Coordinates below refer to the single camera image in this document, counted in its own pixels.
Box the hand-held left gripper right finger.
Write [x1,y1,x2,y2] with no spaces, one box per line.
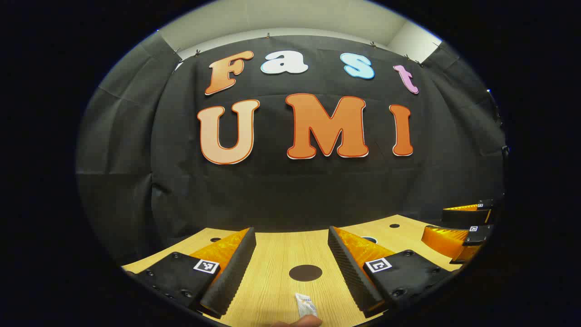
[327,226,454,318]

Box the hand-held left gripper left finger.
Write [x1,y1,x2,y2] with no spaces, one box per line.
[129,227,257,318]

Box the dark round coaster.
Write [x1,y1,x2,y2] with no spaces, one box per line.
[289,264,323,282]

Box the white toothpaste tube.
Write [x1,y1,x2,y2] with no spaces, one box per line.
[295,292,318,318]

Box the wooden desktop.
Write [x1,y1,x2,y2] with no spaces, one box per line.
[122,214,463,327]

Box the black backdrop cloth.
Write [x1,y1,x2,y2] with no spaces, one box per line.
[76,33,507,265]

